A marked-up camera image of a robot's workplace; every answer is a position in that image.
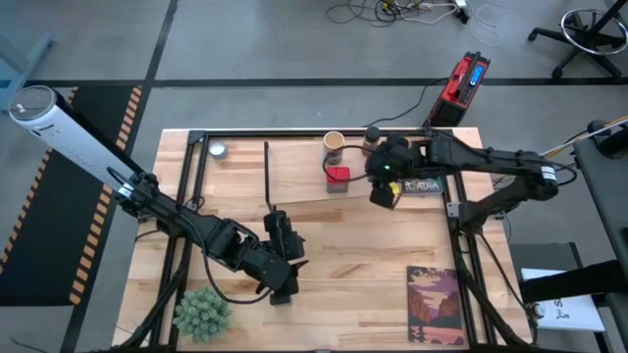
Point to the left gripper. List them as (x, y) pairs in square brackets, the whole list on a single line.
[(284, 245)]

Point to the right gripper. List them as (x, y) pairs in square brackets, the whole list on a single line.
[(392, 166)]

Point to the dark green pepper tin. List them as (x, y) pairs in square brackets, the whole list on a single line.
[(282, 298)]

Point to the paprika tin red lid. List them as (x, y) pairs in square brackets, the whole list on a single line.
[(338, 174)]

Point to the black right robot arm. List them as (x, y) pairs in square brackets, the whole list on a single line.
[(490, 159)]

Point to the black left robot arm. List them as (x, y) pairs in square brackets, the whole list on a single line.
[(196, 225)]

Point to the Acadia poster card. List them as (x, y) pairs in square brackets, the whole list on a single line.
[(424, 187)]

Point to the red black portable power station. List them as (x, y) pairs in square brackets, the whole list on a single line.
[(456, 93)]

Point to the green artificial potted plant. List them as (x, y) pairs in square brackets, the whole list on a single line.
[(203, 314)]

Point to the purple canyon poster card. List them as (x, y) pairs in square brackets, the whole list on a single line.
[(435, 304)]

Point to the small round grey pot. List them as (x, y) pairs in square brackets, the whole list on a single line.
[(219, 149)]

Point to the black power adapter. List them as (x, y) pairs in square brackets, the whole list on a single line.
[(462, 16)]

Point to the white power adapter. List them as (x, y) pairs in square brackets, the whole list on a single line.
[(461, 2)]

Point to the small white round cap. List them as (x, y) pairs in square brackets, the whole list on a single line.
[(538, 310)]

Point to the black flat bar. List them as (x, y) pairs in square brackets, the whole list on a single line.
[(574, 284)]

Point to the grey side table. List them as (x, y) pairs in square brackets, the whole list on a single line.
[(608, 196)]

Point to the white paper sheet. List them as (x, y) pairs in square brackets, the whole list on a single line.
[(574, 316)]

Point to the black office chair base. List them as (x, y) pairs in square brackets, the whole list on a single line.
[(594, 33)]

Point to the black mat orange stripes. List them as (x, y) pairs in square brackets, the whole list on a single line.
[(49, 235)]

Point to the white tower fan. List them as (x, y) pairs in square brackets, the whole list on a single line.
[(54, 122)]

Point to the pale blue furniture piece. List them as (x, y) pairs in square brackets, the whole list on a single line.
[(19, 64)]

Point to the black aluminium table frame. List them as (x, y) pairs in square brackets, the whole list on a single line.
[(255, 133)]

